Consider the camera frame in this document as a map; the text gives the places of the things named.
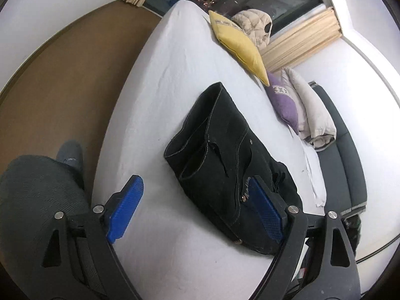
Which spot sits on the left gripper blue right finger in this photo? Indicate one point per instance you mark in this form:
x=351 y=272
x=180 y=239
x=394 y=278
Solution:
x=270 y=207

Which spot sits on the dark grey headboard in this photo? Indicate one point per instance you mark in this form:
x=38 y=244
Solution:
x=341 y=167

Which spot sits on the black denim pants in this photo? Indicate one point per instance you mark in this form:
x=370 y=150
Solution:
x=213 y=156

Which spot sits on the beige folded duvet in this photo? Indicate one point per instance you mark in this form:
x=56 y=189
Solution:
x=315 y=124

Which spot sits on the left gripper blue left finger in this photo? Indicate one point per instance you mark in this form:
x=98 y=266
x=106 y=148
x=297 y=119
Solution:
x=120 y=208

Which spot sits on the white bed pillow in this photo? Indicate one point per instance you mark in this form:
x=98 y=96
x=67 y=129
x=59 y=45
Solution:
x=315 y=174

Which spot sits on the yellow pillow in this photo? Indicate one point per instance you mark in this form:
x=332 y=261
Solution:
x=239 y=45

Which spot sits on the beige curtain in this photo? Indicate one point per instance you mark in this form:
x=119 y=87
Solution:
x=303 y=41

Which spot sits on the grey trouser leg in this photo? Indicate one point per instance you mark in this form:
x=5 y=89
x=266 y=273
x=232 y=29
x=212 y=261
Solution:
x=45 y=238

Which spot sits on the grey sock foot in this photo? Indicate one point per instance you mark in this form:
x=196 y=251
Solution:
x=71 y=154

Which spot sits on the beige puffer jacket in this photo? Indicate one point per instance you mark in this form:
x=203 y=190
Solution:
x=256 y=24

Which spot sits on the white bed mattress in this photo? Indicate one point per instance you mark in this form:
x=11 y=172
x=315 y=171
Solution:
x=170 y=250

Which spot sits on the purple pillow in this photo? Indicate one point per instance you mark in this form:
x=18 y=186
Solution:
x=282 y=102

